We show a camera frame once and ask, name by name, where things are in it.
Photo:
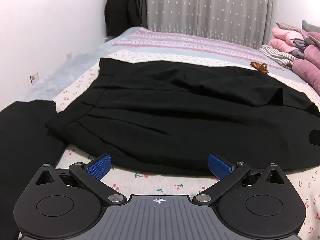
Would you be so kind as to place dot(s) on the grey folded cloth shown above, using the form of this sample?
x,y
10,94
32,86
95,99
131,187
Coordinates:
x,y
298,47

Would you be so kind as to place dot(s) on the white wall socket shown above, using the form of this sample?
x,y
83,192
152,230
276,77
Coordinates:
x,y
34,78
69,56

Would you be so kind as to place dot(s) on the black hanging jacket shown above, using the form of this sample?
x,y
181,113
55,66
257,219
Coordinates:
x,y
117,15

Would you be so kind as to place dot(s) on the dark cloth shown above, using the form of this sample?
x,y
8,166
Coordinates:
x,y
25,155

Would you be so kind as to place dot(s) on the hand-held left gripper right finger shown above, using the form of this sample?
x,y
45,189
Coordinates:
x,y
220,167

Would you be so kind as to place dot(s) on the black pants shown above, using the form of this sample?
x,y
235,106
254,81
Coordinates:
x,y
162,117

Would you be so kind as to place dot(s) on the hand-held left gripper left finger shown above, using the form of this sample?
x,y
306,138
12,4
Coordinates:
x,y
100,167

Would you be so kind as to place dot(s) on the grey hanging garment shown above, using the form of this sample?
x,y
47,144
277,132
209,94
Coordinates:
x,y
140,2

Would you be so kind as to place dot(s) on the brown hair claw clip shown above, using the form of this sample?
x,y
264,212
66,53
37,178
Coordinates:
x,y
260,67

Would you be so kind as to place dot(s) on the cherry-print bed sheet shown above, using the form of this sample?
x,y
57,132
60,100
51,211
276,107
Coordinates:
x,y
160,183

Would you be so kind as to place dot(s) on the striped folded cloth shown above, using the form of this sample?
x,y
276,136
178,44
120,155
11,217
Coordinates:
x,y
275,52

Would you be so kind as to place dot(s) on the grey star-print curtain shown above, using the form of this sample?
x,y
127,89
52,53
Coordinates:
x,y
207,7

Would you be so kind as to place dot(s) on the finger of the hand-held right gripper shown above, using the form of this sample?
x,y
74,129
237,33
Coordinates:
x,y
315,137

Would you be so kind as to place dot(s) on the grey pillow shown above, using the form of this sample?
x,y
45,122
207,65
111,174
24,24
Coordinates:
x,y
311,26

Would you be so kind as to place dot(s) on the pink striped blanket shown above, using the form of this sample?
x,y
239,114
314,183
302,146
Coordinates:
x,y
190,43

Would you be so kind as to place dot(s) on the grey-blue blanket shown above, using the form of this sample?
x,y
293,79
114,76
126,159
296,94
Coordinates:
x,y
62,72

